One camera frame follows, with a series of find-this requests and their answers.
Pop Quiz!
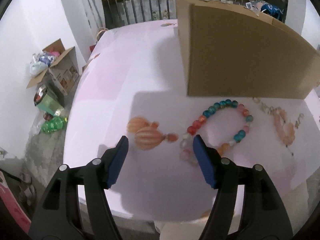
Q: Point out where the pink balloon print tablecloth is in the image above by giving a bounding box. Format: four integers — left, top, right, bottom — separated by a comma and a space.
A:
63, 20, 319, 221

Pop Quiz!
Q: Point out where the multicolour bead bracelet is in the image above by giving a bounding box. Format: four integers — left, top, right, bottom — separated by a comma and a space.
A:
179, 99, 254, 167

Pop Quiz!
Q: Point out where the large brown cardboard box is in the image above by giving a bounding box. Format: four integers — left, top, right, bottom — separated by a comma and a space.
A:
176, 0, 319, 99

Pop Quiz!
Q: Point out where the gold butterfly charm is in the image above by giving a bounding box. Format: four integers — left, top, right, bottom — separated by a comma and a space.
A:
294, 113, 305, 129

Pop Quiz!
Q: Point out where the orange pink bead bracelet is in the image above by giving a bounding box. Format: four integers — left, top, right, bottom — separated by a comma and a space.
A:
273, 106, 296, 147

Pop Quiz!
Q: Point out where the green plastic bottle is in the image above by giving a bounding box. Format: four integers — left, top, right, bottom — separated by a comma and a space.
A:
41, 116, 68, 134

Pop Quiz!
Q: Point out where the open cardboard box on floor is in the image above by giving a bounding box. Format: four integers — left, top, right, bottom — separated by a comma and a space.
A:
26, 39, 79, 96

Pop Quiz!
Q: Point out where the green bucket with lid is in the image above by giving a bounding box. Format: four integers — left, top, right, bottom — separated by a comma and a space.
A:
34, 85, 64, 116

